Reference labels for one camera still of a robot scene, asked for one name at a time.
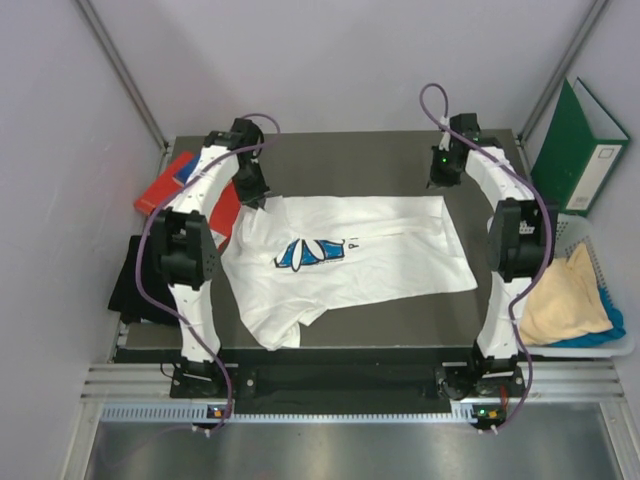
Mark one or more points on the white flower print t-shirt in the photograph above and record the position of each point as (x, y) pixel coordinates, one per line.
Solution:
(295, 258)

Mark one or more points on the large red book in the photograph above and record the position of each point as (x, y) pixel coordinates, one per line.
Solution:
(221, 217)

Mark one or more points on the teal blue t-shirt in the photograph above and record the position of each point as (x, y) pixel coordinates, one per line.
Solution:
(592, 340)

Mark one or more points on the green lever arch binder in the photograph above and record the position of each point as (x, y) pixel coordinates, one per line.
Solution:
(582, 146)

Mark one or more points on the grey slotted cable duct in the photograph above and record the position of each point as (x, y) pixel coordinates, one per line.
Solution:
(211, 413)

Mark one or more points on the white plastic basket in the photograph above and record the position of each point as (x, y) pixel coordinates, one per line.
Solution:
(571, 231)

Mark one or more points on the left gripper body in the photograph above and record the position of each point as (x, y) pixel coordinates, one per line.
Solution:
(248, 181)

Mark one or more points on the peach orange t-shirt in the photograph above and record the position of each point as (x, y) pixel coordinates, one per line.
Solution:
(565, 304)

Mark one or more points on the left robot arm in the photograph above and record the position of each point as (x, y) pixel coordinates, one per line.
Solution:
(186, 253)

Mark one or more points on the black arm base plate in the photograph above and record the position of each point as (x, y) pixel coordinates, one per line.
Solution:
(301, 385)

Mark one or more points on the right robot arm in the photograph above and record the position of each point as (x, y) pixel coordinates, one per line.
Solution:
(521, 236)

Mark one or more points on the folded black t-shirt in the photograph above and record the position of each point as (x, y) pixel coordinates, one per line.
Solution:
(126, 298)

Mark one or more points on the small blue orange book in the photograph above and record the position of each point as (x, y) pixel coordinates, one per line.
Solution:
(184, 165)

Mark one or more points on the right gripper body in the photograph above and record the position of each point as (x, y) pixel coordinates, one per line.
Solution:
(441, 167)

